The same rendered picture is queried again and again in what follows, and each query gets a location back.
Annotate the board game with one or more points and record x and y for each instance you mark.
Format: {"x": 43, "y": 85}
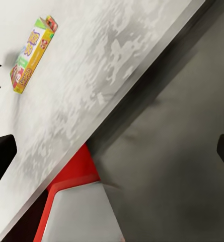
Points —
{"x": 32, "y": 52}

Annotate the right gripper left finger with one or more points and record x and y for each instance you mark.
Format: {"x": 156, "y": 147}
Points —
{"x": 8, "y": 150}

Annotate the swivel chair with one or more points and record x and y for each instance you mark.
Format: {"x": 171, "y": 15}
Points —
{"x": 77, "y": 208}

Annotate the desk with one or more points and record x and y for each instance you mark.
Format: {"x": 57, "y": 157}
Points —
{"x": 141, "y": 82}

